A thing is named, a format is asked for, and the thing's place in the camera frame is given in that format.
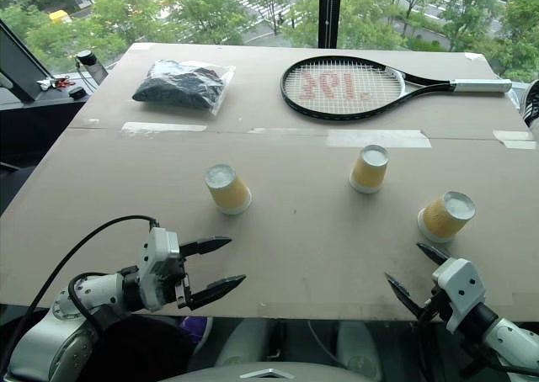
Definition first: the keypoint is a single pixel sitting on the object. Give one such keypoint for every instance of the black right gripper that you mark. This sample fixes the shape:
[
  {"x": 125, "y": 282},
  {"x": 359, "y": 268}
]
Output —
[{"x": 436, "y": 310}]

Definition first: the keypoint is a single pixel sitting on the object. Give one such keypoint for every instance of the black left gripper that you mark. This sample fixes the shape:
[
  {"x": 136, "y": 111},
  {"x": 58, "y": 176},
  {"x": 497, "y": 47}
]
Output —
[{"x": 184, "y": 291}]

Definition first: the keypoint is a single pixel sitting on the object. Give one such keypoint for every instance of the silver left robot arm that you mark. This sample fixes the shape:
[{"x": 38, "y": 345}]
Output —
[{"x": 96, "y": 293}]

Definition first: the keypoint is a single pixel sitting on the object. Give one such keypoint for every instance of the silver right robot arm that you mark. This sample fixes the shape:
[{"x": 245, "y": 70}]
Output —
[{"x": 514, "y": 335}]

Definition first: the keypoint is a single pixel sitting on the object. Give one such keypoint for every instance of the yellow paper cup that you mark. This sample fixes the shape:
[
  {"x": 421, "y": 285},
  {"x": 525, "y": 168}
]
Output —
[
  {"x": 442, "y": 220},
  {"x": 368, "y": 173},
  {"x": 229, "y": 192}
]

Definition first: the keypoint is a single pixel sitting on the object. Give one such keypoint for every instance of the purple object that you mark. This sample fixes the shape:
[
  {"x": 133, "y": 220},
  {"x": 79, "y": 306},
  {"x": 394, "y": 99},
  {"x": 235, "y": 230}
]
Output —
[{"x": 195, "y": 329}]

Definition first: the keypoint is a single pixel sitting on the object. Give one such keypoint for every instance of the white rounded shape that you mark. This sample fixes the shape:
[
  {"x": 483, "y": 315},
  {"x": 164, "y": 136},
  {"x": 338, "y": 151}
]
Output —
[
  {"x": 358, "y": 348},
  {"x": 244, "y": 342}
]

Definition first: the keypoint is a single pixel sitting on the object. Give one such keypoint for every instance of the dark rounded shape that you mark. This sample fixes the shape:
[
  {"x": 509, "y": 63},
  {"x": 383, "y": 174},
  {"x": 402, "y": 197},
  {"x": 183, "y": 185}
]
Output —
[{"x": 147, "y": 348}]

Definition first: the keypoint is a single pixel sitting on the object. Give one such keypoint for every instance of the silver robot body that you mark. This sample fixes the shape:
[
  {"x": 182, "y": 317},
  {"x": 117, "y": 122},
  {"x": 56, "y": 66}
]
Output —
[{"x": 261, "y": 373}]

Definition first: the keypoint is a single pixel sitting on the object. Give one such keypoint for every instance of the long white tape strip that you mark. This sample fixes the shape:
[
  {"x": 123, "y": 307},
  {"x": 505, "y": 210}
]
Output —
[{"x": 164, "y": 126}]

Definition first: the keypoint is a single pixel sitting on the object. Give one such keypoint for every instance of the short white tape strip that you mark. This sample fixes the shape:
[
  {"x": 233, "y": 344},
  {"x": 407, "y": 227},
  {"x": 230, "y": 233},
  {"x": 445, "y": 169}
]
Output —
[{"x": 516, "y": 139}]

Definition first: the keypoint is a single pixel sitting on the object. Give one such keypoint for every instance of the clear bag of black items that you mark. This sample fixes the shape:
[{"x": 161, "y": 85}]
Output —
[{"x": 181, "y": 88}]

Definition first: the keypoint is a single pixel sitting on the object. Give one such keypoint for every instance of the black white tennis racket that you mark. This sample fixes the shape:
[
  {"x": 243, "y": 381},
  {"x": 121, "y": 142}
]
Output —
[{"x": 480, "y": 86}]

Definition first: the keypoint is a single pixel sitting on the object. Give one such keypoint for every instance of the black and white sneaker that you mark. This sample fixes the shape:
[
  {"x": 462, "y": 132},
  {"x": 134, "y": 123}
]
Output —
[{"x": 531, "y": 104}]

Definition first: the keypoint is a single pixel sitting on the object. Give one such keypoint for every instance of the small black round cap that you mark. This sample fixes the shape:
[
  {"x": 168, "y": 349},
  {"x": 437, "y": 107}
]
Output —
[{"x": 77, "y": 92}]

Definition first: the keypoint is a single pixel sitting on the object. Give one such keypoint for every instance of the black water bottle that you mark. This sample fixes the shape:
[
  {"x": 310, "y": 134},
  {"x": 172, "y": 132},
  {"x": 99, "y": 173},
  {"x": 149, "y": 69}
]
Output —
[{"x": 94, "y": 68}]

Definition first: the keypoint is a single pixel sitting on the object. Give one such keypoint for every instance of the small red clip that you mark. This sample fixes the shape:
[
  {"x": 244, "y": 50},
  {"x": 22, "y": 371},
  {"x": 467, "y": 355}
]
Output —
[{"x": 62, "y": 82}]

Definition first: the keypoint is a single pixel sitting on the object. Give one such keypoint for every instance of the small white object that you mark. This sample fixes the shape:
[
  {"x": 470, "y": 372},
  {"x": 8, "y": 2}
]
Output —
[{"x": 44, "y": 84}]

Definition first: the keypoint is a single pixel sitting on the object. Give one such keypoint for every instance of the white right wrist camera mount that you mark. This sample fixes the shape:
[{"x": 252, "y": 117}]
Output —
[{"x": 461, "y": 285}]

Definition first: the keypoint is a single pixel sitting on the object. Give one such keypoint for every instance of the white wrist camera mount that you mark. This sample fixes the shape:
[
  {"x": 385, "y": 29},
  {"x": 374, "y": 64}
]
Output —
[
  {"x": 158, "y": 264},
  {"x": 461, "y": 285}
]

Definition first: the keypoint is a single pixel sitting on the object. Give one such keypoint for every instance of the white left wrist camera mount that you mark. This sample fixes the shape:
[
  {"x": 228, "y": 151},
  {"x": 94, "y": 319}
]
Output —
[{"x": 158, "y": 264}]

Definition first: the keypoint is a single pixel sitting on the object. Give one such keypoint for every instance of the black window frame post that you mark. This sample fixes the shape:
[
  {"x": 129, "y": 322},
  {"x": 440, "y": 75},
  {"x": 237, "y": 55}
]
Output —
[{"x": 328, "y": 12}]

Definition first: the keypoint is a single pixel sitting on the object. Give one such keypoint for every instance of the slanted black frame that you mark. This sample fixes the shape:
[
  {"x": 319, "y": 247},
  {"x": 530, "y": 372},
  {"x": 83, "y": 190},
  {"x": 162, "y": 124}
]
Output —
[{"x": 21, "y": 62}]

